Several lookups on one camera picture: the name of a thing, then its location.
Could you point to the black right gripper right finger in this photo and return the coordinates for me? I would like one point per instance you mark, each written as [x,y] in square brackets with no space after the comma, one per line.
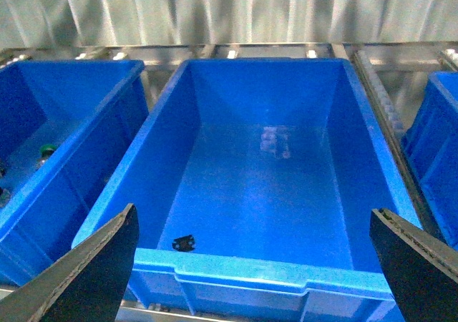
[420,269]

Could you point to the blue right target bin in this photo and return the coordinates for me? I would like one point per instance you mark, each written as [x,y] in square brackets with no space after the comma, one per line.
[430,146]

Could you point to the blue left parts bin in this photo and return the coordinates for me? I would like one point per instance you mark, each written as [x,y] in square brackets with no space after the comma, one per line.
[65,126]

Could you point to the metal roller rack frame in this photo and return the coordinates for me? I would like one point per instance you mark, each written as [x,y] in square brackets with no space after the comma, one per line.
[394,76]

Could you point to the small black clip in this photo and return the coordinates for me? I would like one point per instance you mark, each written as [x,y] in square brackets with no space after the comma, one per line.
[184,244]

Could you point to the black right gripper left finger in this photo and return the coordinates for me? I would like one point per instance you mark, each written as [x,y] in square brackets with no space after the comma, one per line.
[86,284]

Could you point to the green push button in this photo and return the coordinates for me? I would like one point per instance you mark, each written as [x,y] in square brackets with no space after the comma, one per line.
[46,151]

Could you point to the blue middle plastic bin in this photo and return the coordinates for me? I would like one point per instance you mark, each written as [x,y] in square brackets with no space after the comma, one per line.
[274,166]

